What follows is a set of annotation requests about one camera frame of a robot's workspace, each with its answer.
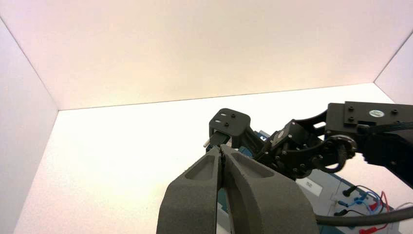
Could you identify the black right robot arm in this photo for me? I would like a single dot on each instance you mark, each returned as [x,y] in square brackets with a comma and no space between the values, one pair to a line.
[380,139]

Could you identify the white label sticker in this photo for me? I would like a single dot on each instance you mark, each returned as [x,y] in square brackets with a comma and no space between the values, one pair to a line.
[309,185]

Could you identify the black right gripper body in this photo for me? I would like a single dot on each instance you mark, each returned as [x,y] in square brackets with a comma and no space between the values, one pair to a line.
[290,148]

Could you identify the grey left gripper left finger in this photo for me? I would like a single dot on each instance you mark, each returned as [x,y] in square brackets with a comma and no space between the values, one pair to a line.
[193,200]

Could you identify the dark blue grey control board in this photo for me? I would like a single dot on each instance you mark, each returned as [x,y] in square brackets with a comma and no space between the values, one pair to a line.
[326,200]

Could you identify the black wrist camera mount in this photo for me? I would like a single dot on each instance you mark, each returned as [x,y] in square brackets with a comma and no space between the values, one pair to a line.
[234,124]

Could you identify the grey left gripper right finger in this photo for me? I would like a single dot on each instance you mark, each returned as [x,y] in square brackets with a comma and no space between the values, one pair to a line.
[264,200]

